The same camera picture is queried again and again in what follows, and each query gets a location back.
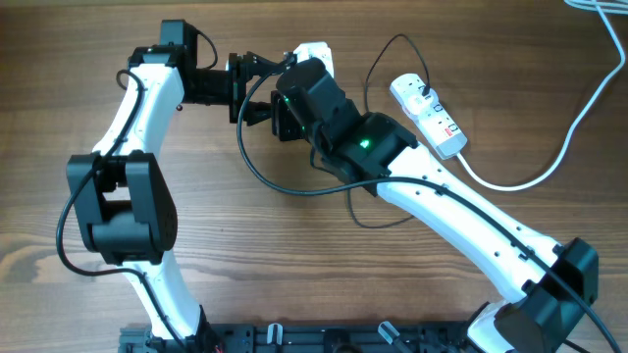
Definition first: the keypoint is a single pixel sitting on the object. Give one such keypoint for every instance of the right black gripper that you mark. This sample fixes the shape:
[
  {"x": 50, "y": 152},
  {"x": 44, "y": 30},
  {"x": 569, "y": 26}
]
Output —
[{"x": 286, "y": 125}]

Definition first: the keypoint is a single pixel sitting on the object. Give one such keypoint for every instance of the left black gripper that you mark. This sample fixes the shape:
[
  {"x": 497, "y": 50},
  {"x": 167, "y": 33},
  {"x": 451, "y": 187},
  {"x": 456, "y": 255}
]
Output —
[{"x": 252, "y": 67}]

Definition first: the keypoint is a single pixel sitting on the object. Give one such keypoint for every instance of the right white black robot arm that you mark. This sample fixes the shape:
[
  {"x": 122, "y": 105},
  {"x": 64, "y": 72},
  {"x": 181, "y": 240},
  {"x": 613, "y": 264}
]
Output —
[{"x": 545, "y": 287}]

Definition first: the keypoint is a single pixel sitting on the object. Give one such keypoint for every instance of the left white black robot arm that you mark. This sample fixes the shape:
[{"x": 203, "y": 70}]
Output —
[{"x": 120, "y": 217}]

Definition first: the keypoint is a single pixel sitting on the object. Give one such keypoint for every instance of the white USB charger adapter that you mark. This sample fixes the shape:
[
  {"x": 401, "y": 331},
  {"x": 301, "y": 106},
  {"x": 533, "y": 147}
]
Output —
[{"x": 415, "y": 104}]

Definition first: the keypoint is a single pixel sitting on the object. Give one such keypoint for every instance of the white power strip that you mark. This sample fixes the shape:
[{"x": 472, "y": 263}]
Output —
[{"x": 437, "y": 126}]

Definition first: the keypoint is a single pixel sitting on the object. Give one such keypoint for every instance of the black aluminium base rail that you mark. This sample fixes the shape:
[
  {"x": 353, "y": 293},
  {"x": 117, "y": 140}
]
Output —
[{"x": 421, "y": 338}]

